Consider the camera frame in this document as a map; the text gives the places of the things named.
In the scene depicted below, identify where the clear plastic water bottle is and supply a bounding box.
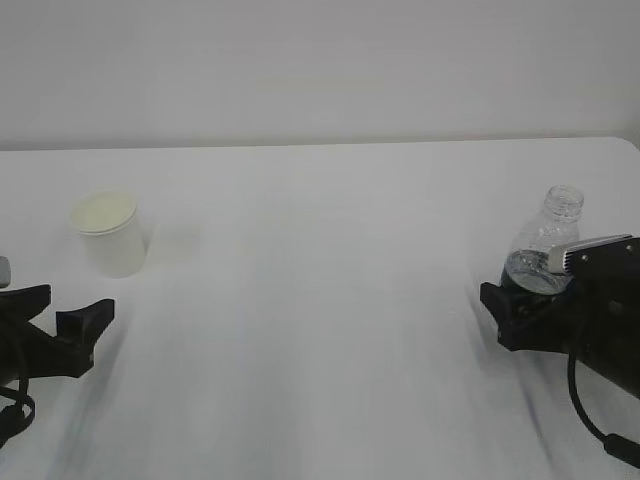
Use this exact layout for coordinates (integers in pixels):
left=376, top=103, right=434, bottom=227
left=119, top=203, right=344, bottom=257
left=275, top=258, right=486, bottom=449
left=501, top=185, right=584, bottom=296

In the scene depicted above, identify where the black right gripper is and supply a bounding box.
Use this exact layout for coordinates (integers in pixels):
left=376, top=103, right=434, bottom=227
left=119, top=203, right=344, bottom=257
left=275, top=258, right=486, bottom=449
left=480, top=267, right=639, bottom=396

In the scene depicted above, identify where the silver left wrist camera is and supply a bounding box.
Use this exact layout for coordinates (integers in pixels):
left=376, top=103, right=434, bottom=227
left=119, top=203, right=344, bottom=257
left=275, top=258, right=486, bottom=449
left=0, top=256, right=11, bottom=289

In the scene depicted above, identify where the white paper cup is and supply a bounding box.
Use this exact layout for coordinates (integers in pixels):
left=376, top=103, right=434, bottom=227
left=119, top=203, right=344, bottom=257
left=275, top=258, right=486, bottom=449
left=70, top=190, right=146, bottom=278

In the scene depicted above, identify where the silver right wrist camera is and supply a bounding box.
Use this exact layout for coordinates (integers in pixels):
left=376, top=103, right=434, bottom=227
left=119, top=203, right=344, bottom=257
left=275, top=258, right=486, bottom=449
left=546, top=234, right=639, bottom=278

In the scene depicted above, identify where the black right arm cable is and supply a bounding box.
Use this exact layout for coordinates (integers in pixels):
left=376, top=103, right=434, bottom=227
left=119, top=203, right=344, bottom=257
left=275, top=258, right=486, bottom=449
left=567, top=344, right=640, bottom=464

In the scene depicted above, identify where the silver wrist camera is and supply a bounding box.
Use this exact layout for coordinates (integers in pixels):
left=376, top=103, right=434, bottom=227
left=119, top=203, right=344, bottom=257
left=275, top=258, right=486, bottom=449
left=546, top=234, right=639, bottom=278
left=0, top=256, right=11, bottom=289

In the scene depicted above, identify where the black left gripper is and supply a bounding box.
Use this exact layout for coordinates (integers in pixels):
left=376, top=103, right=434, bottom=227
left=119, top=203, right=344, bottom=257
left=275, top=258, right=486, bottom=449
left=1, top=284, right=115, bottom=385

